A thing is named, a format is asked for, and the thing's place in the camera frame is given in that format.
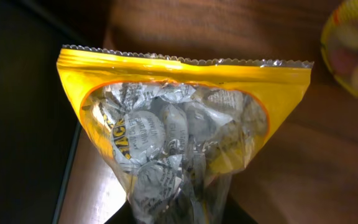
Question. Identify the yellow Hacks candy bag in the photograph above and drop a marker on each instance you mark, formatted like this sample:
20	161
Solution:
175	130

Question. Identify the yellow candy tube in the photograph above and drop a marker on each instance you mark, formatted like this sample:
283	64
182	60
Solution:
339	45

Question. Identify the black box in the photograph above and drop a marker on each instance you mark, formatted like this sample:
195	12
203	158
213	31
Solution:
41	141

